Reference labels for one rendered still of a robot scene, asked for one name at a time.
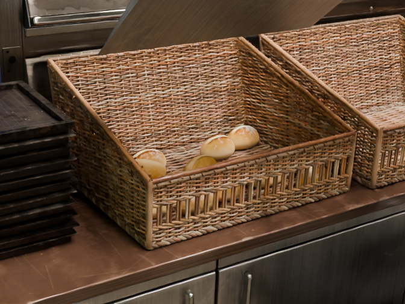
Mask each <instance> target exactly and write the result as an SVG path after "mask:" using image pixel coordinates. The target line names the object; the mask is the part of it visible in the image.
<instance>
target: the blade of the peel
mask: <svg viewBox="0 0 405 304"><path fill-rule="evenodd" d="M342 1H343V0H131V1H130V3H129V4H128V6H127V7H126V9H125V11H124V12H123V14H122V16H121V18H120V19H119V21H118V22H117V24H116V26H115V27H114V29H113V31H112V32H111V34H110V36H109V37H108V39H107V41H106V43H105V44H104V46H103V48H102V49H101V50H100V52H99V53H98V55H103V54H113V53H117V52H127V51H135V50H141V49H150V48H159V47H164V46H173V45H182V44H187V43H196V42H205V41H211V40H219V39H228V38H234V37H243V36H252V35H257V34H266V33H275V32H280V31H289V30H298V29H303V28H310V27H311V26H313V25H314V24H315V23H317V21H319V20H320V19H321V18H322V17H324V16H325V15H326V14H327V13H328V12H329V11H331V10H332V9H333V8H335V6H337V5H338V4H339V3H340V2H342Z"/></svg>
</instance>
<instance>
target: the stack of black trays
mask: <svg viewBox="0 0 405 304"><path fill-rule="evenodd" d="M74 127H75V121H74V120H72V119H71V118H70V117H68V116H67V115H66V114H65V113H63V112H62V111H61V110H60V109H58V108H57V107H56V106H55V105H53V104H52V103H50V102H49V101H48V100H47V99H46V98H44V97H43V96H41V94H39V93H38V92H36V91H35V90H34V89H33V88H32V87H30V86H29V85H27V84H26V83H25V82H24V81H23V80H21V81H12V82H6V83H0V259H4V258H9V257H12V256H16V255H21V254H24V253H28V252H32V251H35V250H40V249H44V248H47V247H52V246H55V245H59V244H63V243H66V242H70V241H71V236H73V235H77V234H78V233H77V232H76V231H75V229H74V228H73V227H76V226H79V225H80V224H79V223H78V222H77V221H76V220H75V219H74V218H73V215H77V214H78V213H77V212H76V211H75V210H74V209H73V208H72V206H71V205H73V204H77V202H76V201H75V200H74V199H73V198H72V197H71V196H70V194H71V193H75V192H77V190H76V189H75V188H74V187H73V186H72V185H71V184H70V182H74V181H77V179H76V178H75V177H74V176H73V175H72V174H71V173H70V172H71V171H76V169H75V168H74V167H73V166H72V165H71V164H70V161H72V160H77V158H76V157H75V156H74V155H73V154H72V153H71V152H69V149H70V148H75V147H77V146H76V145H75V144H74V143H73V142H72V141H71V140H70V139H68V138H69V137H73V136H76V135H75V134H74V133H73V132H72V131H70V130H69V128H74Z"/></svg>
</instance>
